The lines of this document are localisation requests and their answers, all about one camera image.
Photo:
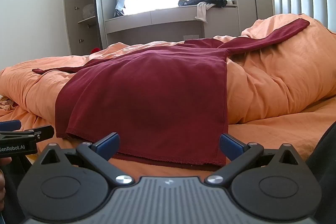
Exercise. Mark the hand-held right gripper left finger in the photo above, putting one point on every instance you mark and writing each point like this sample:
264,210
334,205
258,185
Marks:
108,144

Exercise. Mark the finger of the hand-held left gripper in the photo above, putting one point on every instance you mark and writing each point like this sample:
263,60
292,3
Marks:
9,124
45,132

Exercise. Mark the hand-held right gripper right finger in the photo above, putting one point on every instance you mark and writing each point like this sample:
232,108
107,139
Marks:
231,145

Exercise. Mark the maroon long-sleeve shirt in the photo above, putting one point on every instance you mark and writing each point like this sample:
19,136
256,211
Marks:
147,98

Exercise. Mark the person's left hand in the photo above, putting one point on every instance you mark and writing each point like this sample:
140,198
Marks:
3,161

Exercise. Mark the floral cloth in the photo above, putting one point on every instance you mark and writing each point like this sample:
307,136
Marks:
5,104

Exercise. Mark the orange bed sheet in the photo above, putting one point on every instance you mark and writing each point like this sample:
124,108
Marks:
275,132

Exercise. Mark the orange duvet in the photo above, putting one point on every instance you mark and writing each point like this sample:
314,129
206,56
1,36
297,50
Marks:
270,82

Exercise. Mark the small red object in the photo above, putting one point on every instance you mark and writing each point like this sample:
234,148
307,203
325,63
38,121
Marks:
95,50

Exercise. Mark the white plastic bag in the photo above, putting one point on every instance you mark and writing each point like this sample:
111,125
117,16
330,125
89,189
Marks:
88,11

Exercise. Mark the open grey wardrobe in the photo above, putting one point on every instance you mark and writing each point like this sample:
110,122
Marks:
81,8

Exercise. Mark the grey window seat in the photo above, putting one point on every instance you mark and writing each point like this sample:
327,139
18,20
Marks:
162,20

